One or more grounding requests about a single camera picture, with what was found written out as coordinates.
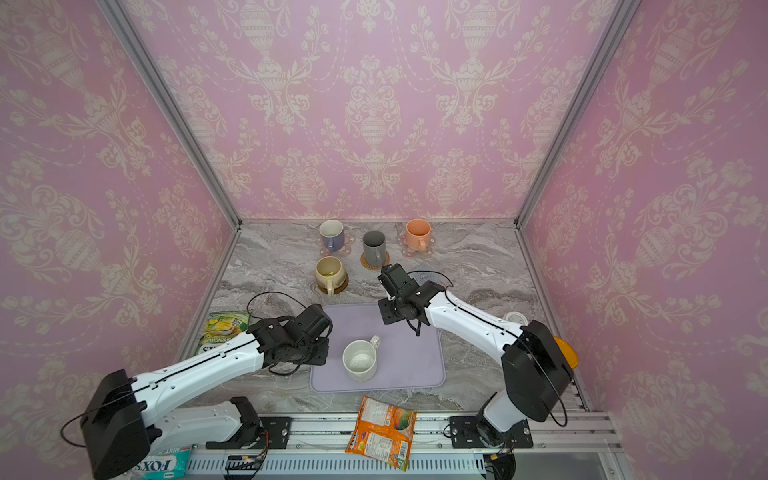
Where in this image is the brown round wooden coaster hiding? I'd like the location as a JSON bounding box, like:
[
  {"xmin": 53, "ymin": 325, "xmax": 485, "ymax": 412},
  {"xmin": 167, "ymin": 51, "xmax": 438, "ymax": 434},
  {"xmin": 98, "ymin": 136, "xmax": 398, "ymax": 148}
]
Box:
[{"xmin": 316, "ymin": 277, "xmax": 349, "ymax": 296}]

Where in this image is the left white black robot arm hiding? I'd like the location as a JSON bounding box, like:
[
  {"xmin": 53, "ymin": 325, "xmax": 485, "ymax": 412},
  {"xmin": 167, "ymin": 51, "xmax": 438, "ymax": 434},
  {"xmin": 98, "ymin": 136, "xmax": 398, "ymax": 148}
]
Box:
[{"xmin": 79, "ymin": 333, "xmax": 329, "ymax": 479}]

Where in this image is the grey green mug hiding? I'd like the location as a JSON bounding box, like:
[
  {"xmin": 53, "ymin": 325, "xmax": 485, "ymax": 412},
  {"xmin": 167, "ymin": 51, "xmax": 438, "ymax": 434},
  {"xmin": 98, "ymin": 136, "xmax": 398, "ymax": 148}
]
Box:
[{"xmin": 363, "ymin": 230, "xmax": 387, "ymax": 269}]

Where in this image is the woven rattan round coaster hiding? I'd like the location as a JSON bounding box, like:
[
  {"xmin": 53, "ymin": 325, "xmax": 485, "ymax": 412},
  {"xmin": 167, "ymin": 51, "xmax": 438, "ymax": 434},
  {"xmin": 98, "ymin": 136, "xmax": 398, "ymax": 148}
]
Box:
[{"xmin": 360, "ymin": 252, "xmax": 390, "ymax": 271}]

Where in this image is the orange snack packet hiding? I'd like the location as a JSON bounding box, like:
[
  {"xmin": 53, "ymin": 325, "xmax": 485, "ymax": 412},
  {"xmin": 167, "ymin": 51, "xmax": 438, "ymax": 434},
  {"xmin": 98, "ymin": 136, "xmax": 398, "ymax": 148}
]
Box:
[{"xmin": 345, "ymin": 395, "xmax": 417, "ymax": 472}]

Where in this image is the cream yellow mug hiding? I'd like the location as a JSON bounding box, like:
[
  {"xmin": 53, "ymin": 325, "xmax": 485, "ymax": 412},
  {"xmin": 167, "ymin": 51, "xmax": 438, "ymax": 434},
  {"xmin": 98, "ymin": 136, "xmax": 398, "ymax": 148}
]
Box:
[{"xmin": 314, "ymin": 256, "xmax": 349, "ymax": 284}]

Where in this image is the lavender mug white inside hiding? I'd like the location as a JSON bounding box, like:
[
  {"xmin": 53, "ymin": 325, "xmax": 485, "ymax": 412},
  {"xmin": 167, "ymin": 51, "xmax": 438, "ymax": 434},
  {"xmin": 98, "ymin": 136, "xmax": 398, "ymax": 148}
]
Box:
[{"xmin": 319, "ymin": 219, "xmax": 346, "ymax": 253}]

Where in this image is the lavender plastic tray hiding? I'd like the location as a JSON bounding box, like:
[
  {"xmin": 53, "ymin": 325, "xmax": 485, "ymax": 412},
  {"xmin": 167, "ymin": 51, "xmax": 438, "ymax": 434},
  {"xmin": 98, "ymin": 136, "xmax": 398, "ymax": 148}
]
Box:
[{"xmin": 310, "ymin": 303, "xmax": 446, "ymax": 393}]

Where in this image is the peach pink mug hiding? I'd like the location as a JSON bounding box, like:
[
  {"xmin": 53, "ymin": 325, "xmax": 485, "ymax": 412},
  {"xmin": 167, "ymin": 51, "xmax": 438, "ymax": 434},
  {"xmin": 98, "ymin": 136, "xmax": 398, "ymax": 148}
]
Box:
[{"xmin": 405, "ymin": 218, "xmax": 432, "ymax": 252}]

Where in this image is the bottle with orange lid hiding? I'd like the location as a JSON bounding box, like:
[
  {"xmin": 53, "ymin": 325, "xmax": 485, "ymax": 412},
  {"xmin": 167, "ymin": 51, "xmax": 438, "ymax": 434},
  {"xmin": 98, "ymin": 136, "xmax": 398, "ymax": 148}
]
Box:
[{"xmin": 554, "ymin": 336, "xmax": 580, "ymax": 369}]

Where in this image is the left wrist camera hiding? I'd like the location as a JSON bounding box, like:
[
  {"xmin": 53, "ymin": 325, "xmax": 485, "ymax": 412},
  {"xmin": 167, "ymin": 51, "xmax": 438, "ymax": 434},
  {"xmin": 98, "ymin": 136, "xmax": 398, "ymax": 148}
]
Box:
[{"xmin": 247, "ymin": 303, "xmax": 334, "ymax": 352}]

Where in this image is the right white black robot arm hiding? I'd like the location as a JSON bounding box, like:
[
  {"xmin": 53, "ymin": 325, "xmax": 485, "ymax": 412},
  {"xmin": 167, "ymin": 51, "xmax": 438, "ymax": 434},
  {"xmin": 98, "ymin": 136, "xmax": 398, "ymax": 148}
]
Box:
[{"xmin": 378, "ymin": 281, "xmax": 573, "ymax": 447}]

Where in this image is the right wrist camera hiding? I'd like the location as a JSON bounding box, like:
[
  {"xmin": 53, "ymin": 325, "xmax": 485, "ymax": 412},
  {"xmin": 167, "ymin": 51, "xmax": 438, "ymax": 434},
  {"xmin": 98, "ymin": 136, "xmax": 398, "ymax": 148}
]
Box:
[{"xmin": 378, "ymin": 263, "xmax": 420, "ymax": 300}]

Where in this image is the green Fox's candy bag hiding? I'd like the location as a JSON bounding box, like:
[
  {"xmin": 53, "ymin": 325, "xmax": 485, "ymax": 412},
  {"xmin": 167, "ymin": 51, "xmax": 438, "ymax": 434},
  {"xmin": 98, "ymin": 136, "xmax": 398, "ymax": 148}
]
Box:
[{"xmin": 194, "ymin": 311, "xmax": 250, "ymax": 355}]

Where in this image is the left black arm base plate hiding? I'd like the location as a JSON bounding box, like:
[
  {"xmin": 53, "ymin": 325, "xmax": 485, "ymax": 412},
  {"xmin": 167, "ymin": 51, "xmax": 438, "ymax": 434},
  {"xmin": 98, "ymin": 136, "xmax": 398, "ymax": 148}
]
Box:
[{"xmin": 205, "ymin": 416, "xmax": 292, "ymax": 450}]

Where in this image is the pink flower silicone coaster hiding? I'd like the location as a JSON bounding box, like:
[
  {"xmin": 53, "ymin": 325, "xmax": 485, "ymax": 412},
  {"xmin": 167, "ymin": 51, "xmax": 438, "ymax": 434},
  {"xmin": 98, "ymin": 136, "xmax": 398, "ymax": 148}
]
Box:
[{"xmin": 316, "ymin": 230, "xmax": 356, "ymax": 257}]

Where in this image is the mint Fox's candy bag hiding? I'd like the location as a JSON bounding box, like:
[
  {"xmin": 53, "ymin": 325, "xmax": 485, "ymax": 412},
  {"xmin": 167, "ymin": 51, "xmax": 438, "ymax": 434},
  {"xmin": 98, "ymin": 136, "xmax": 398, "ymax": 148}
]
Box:
[{"xmin": 130, "ymin": 447, "xmax": 191, "ymax": 480}]

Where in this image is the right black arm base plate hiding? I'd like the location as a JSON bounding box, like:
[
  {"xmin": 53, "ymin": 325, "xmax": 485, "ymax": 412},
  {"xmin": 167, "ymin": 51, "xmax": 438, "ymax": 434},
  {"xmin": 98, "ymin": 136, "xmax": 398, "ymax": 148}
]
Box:
[{"xmin": 446, "ymin": 415, "xmax": 534, "ymax": 450}]

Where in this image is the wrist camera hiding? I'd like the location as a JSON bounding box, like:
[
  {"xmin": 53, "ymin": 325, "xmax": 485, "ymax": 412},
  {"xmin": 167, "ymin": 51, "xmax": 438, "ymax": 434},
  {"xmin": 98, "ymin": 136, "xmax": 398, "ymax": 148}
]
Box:
[
  {"xmin": 247, "ymin": 303, "xmax": 334, "ymax": 352},
  {"xmin": 378, "ymin": 263, "xmax": 420, "ymax": 300}
]

